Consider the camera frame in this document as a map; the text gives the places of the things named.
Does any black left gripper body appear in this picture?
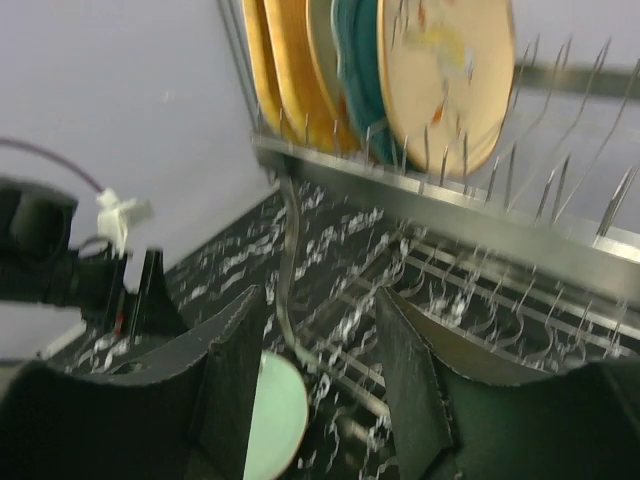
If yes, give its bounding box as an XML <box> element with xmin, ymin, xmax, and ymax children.
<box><xmin>74</xmin><ymin>249</ymin><xmax>188</xmax><ymax>339</ymax></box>

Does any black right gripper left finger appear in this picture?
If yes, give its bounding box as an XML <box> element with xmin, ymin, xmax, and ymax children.
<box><xmin>1</xmin><ymin>285</ymin><xmax>265</xmax><ymax>479</ymax></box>

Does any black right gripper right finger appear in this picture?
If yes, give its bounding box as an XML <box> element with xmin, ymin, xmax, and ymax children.
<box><xmin>375</xmin><ymin>287</ymin><xmax>639</xmax><ymax>479</ymax></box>

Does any pale green bottom plate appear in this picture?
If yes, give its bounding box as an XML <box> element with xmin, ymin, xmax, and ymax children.
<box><xmin>244</xmin><ymin>351</ymin><xmax>309</xmax><ymax>480</ymax></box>

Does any woven bamboo tray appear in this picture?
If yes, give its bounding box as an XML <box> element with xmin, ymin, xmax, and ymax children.
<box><xmin>264</xmin><ymin>0</ymin><xmax>359</xmax><ymax>152</ymax></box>
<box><xmin>242</xmin><ymin>0</ymin><xmax>298</xmax><ymax>143</ymax></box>

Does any cream yellow bird plate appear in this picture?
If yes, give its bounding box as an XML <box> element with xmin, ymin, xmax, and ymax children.
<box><xmin>377</xmin><ymin>0</ymin><xmax>516</xmax><ymax>178</ymax></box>

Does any teal scalloped plate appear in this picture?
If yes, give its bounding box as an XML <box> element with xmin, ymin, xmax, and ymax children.
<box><xmin>331</xmin><ymin>0</ymin><xmax>398</xmax><ymax>165</ymax></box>

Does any cream bird painted plate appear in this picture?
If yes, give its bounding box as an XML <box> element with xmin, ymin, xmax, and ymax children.
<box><xmin>305</xmin><ymin>0</ymin><xmax>348</xmax><ymax>123</ymax></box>

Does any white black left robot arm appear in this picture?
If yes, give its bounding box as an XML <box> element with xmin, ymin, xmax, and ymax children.
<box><xmin>1</xmin><ymin>177</ymin><xmax>188</xmax><ymax>338</ymax></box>

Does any stainless steel dish rack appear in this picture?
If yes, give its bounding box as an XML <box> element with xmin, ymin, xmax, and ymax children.
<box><xmin>217</xmin><ymin>0</ymin><xmax>640</xmax><ymax>451</ymax></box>

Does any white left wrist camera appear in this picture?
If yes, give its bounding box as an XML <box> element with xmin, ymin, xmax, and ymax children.
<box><xmin>96</xmin><ymin>188</ymin><xmax>154</xmax><ymax>289</ymax></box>

